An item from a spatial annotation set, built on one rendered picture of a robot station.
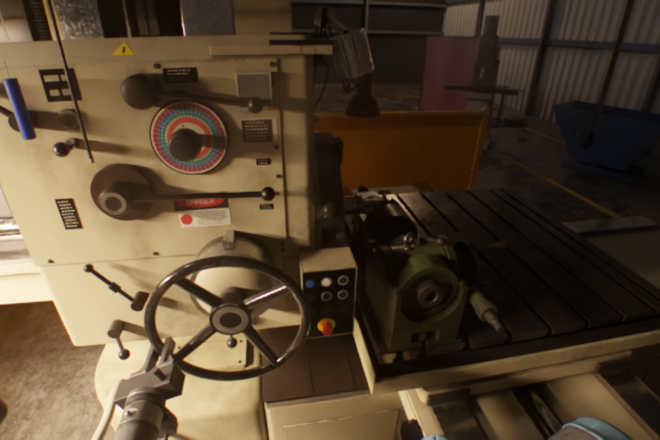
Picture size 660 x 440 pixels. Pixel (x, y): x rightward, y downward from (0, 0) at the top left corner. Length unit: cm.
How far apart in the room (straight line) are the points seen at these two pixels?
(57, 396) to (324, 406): 174
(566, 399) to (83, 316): 168
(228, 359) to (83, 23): 142
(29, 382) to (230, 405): 168
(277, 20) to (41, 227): 104
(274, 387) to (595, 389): 127
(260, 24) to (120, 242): 93
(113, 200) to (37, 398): 207
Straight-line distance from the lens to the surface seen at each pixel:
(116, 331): 122
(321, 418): 170
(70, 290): 122
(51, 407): 277
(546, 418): 162
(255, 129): 89
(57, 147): 94
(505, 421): 154
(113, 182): 97
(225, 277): 93
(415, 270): 107
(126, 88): 86
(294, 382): 161
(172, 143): 82
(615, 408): 177
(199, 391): 168
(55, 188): 106
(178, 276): 79
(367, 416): 174
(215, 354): 176
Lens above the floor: 189
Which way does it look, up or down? 28 degrees down
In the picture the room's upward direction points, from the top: 1 degrees clockwise
